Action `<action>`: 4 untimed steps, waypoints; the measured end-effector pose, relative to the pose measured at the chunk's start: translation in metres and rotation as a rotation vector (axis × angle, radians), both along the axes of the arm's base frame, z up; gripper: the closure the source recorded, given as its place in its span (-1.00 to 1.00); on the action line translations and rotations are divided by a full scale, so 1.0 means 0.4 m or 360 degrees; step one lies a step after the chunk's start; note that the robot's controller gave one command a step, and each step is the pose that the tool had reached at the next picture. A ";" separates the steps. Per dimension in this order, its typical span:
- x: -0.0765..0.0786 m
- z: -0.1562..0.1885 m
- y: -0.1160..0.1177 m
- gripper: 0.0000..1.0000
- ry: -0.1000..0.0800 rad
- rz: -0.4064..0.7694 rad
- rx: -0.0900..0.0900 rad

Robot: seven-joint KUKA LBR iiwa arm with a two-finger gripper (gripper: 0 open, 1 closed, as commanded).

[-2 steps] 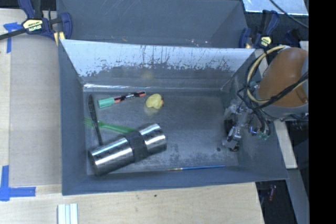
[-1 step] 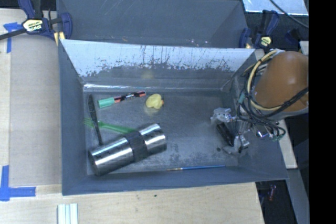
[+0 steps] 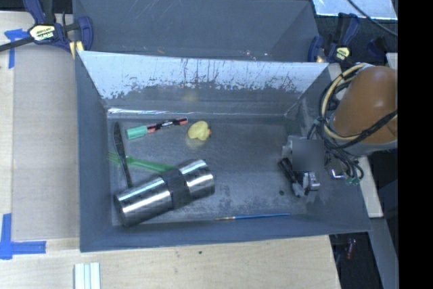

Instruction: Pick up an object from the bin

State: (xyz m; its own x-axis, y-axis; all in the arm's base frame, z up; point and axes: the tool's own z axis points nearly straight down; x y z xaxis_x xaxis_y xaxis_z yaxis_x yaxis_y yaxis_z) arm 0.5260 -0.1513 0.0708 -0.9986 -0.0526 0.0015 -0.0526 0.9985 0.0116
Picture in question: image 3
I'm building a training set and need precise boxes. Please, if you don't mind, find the grey metal bin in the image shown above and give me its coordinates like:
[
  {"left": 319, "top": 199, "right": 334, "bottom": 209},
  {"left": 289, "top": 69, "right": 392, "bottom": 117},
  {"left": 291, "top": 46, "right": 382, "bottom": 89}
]
[{"left": 70, "top": 0, "right": 373, "bottom": 253}]

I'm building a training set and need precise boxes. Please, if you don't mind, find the pale wood board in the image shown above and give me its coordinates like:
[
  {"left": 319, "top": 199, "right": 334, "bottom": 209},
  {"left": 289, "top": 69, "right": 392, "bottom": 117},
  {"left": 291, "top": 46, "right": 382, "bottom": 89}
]
[{"left": 11, "top": 43, "right": 82, "bottom": 243}]

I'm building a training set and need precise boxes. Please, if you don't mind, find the silver cylinder with black band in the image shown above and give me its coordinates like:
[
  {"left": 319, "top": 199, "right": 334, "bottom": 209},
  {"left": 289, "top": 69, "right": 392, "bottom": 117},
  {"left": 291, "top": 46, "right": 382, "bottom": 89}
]
[{"left": 112, "top": 158, "right": 217, "bottom": 228}]

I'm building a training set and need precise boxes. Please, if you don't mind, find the green plastic fork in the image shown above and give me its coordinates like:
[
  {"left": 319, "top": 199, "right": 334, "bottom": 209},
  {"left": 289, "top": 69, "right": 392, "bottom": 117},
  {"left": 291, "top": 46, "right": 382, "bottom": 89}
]
[{"left": 107, "top": 150, "right": 177, "bottom": 173}]

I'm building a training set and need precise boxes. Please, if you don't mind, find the black plastic knife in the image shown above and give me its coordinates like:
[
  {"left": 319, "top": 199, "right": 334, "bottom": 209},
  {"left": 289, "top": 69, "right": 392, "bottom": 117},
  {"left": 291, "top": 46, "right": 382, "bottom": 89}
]
[{"left": 112, "top": 120, "right": 134, "bottom": 188}]

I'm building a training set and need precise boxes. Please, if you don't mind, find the green-capped black orange marker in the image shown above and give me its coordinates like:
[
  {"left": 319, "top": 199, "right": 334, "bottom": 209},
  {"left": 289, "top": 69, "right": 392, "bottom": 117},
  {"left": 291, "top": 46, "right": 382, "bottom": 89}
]
[{"left": 125, "top": 116, "right": 189, "bottom": 141}]

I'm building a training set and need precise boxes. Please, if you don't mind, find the yellow rubber duck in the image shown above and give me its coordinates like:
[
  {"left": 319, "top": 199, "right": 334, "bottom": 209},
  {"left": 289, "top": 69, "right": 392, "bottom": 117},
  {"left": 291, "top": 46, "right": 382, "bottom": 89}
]
[{"left": 187, "top": 120, "right": 213, "bottom": 142}]

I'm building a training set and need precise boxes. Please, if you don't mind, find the thin blue paintbrush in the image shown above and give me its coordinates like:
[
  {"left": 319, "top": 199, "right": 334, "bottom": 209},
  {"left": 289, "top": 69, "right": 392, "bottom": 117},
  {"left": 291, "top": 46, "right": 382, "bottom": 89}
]
[{"left": 214, "top": 212, "right": 292, "bottom": 222}]

